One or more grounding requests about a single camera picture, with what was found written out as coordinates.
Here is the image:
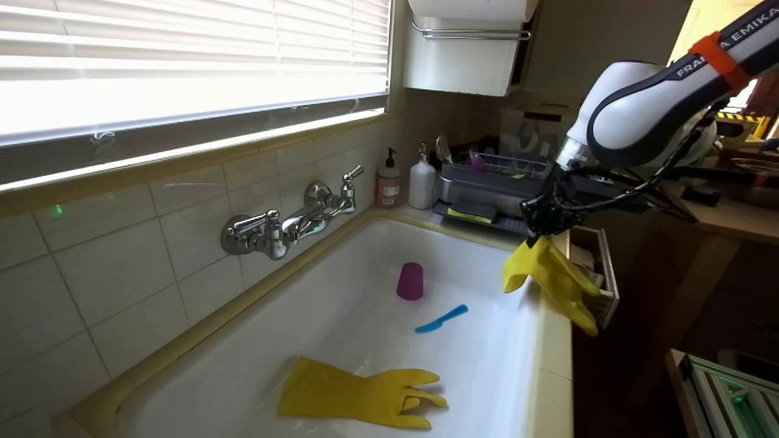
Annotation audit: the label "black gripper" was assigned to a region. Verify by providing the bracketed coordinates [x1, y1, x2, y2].
[518, 171, 588, 248]

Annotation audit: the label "yellow rubber glove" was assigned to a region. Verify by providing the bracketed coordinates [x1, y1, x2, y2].
[274, 355, 451, 434]
[498, 233, 603, 341]

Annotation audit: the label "white ceramic sink basin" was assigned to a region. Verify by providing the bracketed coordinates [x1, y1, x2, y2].
[120, 217, 547, 438]

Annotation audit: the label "yellow green sponge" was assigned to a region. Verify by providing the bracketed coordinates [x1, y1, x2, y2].
[443, 207, 498, 229]

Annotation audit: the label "gray dish rack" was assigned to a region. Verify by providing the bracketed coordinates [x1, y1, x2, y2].
[435, 150, 558, 217]

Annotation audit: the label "cardboard box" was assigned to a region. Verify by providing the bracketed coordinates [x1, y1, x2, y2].
[497, 105, 571, 161]

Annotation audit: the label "blue plastic knife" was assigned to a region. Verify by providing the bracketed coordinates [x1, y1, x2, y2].
[410, 301, 473, 335]

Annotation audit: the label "white soap bottle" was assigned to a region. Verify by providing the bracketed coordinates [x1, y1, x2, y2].
[406, 144, 441, 212]

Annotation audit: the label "purple plastic cup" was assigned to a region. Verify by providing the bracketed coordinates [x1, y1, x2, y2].
[395, 261, 429, 305]

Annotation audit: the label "brown soap pump bottle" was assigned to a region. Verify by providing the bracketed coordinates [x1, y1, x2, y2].
[374, 145, 404, 209]

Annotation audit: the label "wooden table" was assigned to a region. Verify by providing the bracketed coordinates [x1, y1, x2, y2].
[665, 181, 779, 360]

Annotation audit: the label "white green robot cart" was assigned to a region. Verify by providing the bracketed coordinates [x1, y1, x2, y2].
[665, 346, 779, 438]

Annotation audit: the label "wide white window blinds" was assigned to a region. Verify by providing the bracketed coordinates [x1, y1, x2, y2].
[0, 0, 395, 150]

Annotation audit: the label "chrome wall faucet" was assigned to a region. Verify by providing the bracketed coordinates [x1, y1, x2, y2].
[218, 162, 368, 262]

